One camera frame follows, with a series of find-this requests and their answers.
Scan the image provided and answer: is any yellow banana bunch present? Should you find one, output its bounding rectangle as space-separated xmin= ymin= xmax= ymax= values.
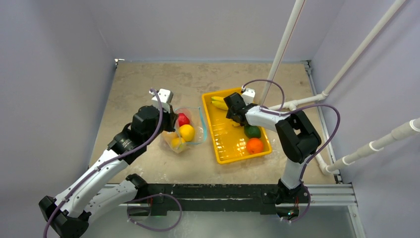
xmin=211 ymin=96 xmax=228 ymax=111

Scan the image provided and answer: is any green avocado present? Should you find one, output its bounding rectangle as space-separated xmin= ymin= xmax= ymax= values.
xmin=244 ymin=125 xmax=262 ymax=139

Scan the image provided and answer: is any orange peach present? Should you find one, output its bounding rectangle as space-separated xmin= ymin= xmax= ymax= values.
xmin=170 ymin=137 xmax=187 ymax=153

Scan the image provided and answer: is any red apple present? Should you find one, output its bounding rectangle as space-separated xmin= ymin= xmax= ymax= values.
xmin=177 ymin=113 xmax=190 ymax=127

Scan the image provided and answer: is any orange fruit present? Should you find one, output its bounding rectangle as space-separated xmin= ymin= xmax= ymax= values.
xmin=246 ymin=138 xmax=264 ymax=154

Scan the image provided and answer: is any yellow lemon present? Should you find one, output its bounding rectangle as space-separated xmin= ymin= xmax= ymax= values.
xmin=179 ymin=124 xmax=195 ymax=142

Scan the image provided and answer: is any clear zip bag blue zipper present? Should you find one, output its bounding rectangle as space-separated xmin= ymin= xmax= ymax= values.
xmin=159 ymin=107 xmax=207 ymax=154

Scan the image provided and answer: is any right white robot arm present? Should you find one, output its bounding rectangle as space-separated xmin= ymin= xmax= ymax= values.
xmin=223 ymin=92 xmax=321 ymax=204

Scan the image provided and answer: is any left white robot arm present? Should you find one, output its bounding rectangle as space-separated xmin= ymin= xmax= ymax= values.
xmin=39 ymin=103 xmax=178 ymax=238

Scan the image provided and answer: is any yellow plastic tray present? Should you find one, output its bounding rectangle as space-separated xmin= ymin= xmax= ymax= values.
xmin=202 ymin=87 xmax=272 ymax=164

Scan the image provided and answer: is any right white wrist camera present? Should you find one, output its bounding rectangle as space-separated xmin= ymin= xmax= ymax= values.
xmin=241 ymin=86 xmax=256 ymax=105

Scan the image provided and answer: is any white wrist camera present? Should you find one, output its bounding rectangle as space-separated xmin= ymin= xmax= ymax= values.
xmin=149 ymin=88 xmax=173 ymax=113
xmin=241 ymin=86 xmax=256 ymax=105

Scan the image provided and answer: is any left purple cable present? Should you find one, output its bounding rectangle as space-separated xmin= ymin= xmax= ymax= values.
xmin=43 ymin=88 xmax=164 ymax=238

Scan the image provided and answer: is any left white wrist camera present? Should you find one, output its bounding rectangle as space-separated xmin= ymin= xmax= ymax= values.
xmin=149 ymin=88 xmax=173 ymax=113

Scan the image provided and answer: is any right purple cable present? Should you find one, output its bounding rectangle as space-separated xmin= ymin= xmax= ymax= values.
xmin=241 ymin=79 xmax=341 ymax=224

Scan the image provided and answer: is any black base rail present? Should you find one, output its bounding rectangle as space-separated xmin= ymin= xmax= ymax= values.
xmin=126 ymin=174 xmax=310 ymax=219

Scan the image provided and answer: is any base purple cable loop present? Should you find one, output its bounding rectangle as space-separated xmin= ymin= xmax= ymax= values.
xmin=126 ymin=193 xmax=183 ymax=233

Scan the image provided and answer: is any aluminium frame rail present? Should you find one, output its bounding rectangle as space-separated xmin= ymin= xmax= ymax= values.
xmin=302 ymin=60 xmax=366 ymax=238

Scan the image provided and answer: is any white pvc pipe frame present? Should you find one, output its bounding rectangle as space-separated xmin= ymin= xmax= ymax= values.
xmin=257 ymin=0 xmax=420 ymax=176

